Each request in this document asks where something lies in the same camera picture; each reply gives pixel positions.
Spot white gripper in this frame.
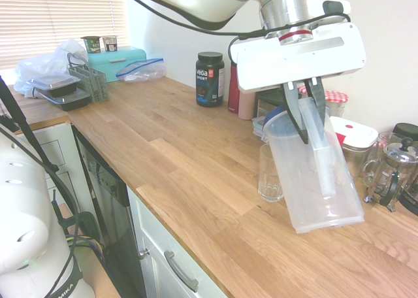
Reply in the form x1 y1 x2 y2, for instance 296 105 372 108
235 22 367 145

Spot clear plastic pitcher blue lid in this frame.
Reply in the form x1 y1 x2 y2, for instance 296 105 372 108
263 97 366 235

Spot red water bottle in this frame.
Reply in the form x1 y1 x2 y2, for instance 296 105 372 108
227 61 243 115

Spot jar red checkered lid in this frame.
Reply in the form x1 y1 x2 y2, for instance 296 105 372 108
297 84 349 119

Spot glass container blue clip lid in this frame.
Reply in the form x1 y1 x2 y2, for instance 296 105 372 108
251 114 272 144

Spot pink tumbler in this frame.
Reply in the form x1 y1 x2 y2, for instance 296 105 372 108
237 89 257 121

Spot glass container white lid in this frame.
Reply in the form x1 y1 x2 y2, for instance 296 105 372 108
329 116 379 178

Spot clear drinking glass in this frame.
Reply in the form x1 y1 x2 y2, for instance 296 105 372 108
257 143 285 203

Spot black Vega protein tub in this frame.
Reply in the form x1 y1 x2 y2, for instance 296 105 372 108
195 51 226 108

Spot glass jar black lid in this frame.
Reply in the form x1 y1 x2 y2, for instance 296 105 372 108
375 122 418 155

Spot glass french press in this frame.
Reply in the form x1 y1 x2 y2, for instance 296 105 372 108
361 137 418 212

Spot clear zip bag blue seal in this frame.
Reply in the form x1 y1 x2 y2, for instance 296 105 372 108
116 58 168 84

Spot teal bread box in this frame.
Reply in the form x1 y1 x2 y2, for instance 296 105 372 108
86 45 148 84

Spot brown yogurt cup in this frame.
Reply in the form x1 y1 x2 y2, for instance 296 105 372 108
101 35 119 53

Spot white cabinet drawer front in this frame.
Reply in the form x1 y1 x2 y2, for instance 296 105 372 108
126 186 231 298

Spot grey cutlery basket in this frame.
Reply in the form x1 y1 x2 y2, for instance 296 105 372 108
67 52 110 104

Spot green yogurt cup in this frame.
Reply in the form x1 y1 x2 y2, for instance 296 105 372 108
80 35 103 55

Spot black dishwasher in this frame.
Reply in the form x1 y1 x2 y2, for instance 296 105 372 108
71 124 145 298

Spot black takeout container clear lid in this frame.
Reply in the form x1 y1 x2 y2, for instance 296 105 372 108
37 88 93 112
26 71 81 98

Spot white cabinet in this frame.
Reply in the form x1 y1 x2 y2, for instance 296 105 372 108
14 122 99 220

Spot dark green clamp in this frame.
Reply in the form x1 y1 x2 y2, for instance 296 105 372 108
67 211 103 246

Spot cream window blinds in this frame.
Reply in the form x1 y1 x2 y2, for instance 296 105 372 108
0 0 127 73

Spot white plastic bag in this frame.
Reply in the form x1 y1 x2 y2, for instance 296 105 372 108
13 39 89 98

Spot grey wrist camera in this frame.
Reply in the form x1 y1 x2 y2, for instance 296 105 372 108
322 0 352 16

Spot metal drawer handle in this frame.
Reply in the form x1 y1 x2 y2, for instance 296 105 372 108
163 250 200 293

